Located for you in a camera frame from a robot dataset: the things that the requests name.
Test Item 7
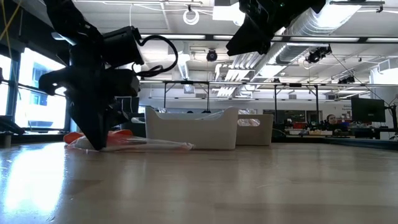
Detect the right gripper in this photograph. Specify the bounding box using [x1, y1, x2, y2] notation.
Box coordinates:
[226, 0, 326, 57]

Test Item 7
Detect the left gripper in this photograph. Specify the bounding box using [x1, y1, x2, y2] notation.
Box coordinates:
[39, 65, 141, 152]

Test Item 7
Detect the pile of wrapped toothbrushes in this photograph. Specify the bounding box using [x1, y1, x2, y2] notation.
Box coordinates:
[325, 136, 398, 151]

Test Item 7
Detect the black computer monitor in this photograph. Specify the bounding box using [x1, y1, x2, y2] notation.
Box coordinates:
[119, 96, 140, 114]
[351, 98, 386, 123]

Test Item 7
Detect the grey plastic bin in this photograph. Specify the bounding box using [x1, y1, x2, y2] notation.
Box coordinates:
[129, 112, 147, 138]

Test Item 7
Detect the black ceiling device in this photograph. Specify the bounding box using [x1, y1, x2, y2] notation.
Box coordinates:
[306, 45, 332, 65]

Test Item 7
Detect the translucent cream plastic bin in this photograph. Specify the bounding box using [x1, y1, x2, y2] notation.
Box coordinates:
[236, 114, 274, 146]

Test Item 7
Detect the person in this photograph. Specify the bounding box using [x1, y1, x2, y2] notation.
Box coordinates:
[325, 114, 349, 132]

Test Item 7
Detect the black background rack frame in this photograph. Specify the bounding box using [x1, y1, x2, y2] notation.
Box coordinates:
[139, 79, 398, 114]

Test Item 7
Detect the white cable coil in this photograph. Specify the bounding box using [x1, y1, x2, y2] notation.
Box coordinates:
[182, 8, 200, 26]

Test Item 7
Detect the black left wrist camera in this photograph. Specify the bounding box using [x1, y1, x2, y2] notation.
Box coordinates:
[102, 26, 146, 68]

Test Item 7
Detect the white plastic handled bin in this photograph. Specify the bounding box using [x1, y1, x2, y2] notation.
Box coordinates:
[145, 107, 239, 151]

